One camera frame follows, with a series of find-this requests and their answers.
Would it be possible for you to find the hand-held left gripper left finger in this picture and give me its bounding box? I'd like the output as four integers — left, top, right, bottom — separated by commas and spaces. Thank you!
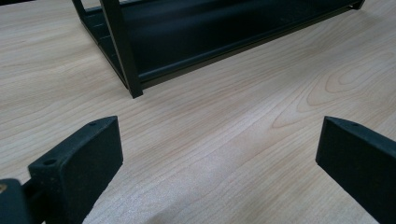
27, 115, 124, 224

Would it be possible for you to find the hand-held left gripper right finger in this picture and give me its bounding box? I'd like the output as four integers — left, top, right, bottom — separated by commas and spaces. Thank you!
315, 116, 396, 224

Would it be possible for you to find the black metal two-tier rack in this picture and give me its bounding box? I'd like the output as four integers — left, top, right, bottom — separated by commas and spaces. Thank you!
71, 0, 367, 100

